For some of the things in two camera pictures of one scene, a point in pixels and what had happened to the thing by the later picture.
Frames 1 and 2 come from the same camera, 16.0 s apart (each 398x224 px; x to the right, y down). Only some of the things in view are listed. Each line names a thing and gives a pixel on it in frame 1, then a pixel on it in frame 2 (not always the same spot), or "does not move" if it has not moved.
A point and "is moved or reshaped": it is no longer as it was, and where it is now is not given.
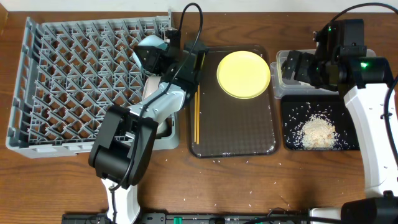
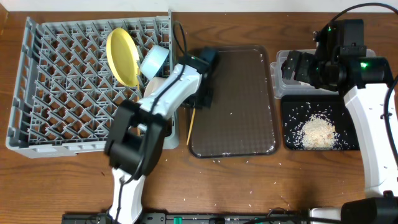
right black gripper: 305,60 does not move
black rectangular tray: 317,122 does not move
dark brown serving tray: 230,126 does not move
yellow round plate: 243,74 → 124,56
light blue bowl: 152,41 is moved or reshaped
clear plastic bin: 280,85 does not move
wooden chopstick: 195,116 → 138,91
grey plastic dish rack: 71,71 does not move
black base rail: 162,218 does not move
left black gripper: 152,58 → 206,96
